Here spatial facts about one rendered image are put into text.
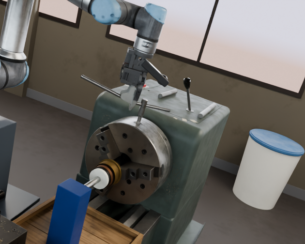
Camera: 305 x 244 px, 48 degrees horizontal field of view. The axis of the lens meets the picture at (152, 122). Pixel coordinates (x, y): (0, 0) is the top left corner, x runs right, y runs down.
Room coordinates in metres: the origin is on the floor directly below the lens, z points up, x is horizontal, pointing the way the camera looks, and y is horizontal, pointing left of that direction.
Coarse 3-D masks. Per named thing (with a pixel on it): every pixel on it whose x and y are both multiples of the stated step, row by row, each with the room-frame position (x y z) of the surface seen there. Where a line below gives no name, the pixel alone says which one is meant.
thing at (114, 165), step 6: (102, 162) 1.05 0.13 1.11; (108, 162) 1.05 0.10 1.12; (114, 162) 1.05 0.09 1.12; (102, 168) 1.00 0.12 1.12; (108, 168) 1.02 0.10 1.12; (114, 168) 1.03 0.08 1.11; (120, 168) 1.05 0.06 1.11; (108, 174) 1.00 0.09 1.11; (114, 174) 1.02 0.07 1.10; (120, 174) 1.04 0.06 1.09; (114, 180) 1.02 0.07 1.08; (108, 186) 1.02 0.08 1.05
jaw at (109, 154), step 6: (102, 132) 1.13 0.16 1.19; (108, 132) 1.15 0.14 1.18; (102, 138) 1.13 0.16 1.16; (108, 138) 1.13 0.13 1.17; (102, 144) 1.13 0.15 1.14; (108, 144) 1.11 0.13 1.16; (114, 144) 1.14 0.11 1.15; (102, 150) 1.10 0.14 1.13; (108, 150) 1.09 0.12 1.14; (114, 150) 1.12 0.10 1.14; (102, 156) 1.08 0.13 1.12; (108, 156) 1.07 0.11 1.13; (114, 156) 1.10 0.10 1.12
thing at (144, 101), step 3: (144, 99) 1.17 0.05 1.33; (141, 102) 1.17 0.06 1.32; (144, 102) 1.17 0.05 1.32; (141, 105) 1.17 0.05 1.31; (144, 105) 1.17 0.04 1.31; (141, 108) 1.17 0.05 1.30; (144, 108) 1.17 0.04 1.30; (138, 111) 1.17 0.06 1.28; (141, 111) 1.17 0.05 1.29; (144, 111) 1.18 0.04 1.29; (138, 114) 1.17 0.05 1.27; (141, 114) 1.17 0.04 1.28; (138, 117) 1.17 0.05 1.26; (141, 117) 1.18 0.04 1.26; (138, 120) 1.17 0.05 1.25; (138, 123) 1.17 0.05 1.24
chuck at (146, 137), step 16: (112, 128) 1.16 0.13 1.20; (128, 128) 1.14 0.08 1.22; (144, 128) 1.16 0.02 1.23; (96, 144) 1.18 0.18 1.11; (128, 144) 1.14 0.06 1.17; (144, 144) 1.12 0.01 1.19; (160, 144) 1.15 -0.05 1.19; (96, 160) 1.17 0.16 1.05; (144, 160) 1.11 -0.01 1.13; (160, 160) 1.10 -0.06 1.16; (112, 192) 1.14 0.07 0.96; (128, 192) 1.12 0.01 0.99; (144, 192) 1.10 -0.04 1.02
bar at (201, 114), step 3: (210, 105) 1.62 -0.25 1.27; (213, 105) 1.63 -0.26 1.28; (207, 108) 1.52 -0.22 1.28; (210, 108) 1.55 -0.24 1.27; (204, 111) 1.46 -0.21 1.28; (207, 111) 1.49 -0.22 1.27; (198, 114) 1.41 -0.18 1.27; (201, 114) 1.41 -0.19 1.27; (204, 114) 1.43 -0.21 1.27; (198, 117) 1.41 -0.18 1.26; (201, 117) 1.41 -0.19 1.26
